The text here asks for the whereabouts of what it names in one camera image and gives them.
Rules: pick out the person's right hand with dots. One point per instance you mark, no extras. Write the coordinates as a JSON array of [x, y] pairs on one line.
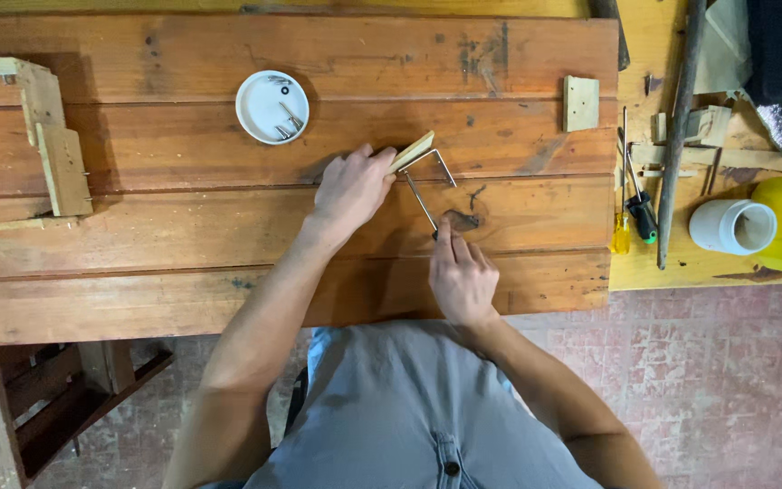
[[464, 285]]

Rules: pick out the person's left hand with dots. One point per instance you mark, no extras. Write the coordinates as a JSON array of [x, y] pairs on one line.
[[350, 193]]

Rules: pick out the bent metal bracket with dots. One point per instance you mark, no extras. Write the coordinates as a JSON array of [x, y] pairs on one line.
[[423, 200]]

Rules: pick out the small light wooden slat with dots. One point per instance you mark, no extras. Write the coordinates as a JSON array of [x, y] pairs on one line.
[[413, 151]]

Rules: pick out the short silver bolt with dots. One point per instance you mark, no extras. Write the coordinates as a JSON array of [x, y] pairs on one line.
[[282, 132]]

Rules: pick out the long silver bolt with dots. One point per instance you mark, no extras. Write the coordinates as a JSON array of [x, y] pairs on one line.
[[290, 115]]

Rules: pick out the white round plastic lid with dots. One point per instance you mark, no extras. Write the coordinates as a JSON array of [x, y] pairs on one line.
[[272, 107]]

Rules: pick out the silver screw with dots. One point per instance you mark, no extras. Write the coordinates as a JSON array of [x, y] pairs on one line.
[[279, 80]]

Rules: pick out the person's grey shirt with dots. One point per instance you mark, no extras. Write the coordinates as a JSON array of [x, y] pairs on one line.
[[398, 414]]

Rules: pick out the small square wooden block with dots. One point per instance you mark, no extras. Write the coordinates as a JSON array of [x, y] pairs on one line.
[[581, 104]]

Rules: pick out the small narrow wooden offcut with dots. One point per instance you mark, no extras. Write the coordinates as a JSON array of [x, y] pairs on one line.
[[659, 128]]

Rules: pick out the long dark rod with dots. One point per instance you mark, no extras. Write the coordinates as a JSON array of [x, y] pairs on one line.
[[677, 129]]

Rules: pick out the white plastic pipe coupling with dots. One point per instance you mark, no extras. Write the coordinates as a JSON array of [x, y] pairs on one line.
[[732, 227]]

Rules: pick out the chunky wooden offcut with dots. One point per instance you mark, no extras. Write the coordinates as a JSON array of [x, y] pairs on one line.
[[709, 126]]

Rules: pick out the long flat wooden strip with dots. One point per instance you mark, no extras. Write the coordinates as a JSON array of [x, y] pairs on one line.
[[744, 159]]

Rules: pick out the beige board piece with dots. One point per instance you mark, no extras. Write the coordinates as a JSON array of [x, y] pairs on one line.
[[723, 47]]

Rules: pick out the light wooden frame assembly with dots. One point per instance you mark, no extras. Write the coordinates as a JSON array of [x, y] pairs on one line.
[[51, 142]]

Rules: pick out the dark wooden frame under table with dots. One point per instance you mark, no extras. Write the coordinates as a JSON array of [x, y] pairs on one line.
[[38, 407]]

